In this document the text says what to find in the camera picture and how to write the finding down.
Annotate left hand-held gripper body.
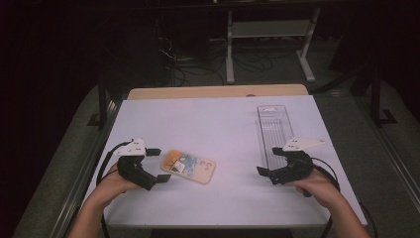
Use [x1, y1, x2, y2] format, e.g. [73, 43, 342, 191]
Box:
[113, 137, 157, 191]

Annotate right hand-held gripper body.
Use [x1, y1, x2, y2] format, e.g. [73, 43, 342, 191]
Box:
[268, 137, 326, 185]

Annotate clear plastic snack packet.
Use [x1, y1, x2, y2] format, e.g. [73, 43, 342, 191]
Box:
[160, 149, 217, 185]

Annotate person's right hand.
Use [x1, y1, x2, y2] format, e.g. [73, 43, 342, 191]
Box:
[291, 168, 342, 204]

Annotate person's left hand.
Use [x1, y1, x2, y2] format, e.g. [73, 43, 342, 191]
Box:
[98, 163, 144, 203]

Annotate clear plastic packaging tray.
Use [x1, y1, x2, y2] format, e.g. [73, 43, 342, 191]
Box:
[256, 104, 295, 182]

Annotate black metal stand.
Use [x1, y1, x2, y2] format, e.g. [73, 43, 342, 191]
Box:
[87, 75, 113, 130]
[369, 65, 399, 128]

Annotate left hand-held gripper cable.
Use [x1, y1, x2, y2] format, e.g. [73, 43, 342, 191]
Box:
[95, 141, 134, 238]

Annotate hand-held gripper cable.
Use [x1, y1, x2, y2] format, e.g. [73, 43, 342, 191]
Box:
[95, 141, 134, 238]
[310, 157, 379, 238]

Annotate right hand-held gripper cable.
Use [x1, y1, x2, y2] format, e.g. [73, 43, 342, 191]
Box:
[310, 157, 379, 238]

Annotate grey metal rail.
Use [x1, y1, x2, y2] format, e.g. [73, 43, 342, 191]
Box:
[355, 95, 420, 207]
[49, 98, 122, 238]

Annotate tangle of black floor cables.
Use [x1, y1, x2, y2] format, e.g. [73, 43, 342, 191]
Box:
[155, 19, 275, 87]

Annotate white metal desk frame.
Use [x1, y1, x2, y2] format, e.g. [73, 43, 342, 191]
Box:
[225, 7, 322, 84]

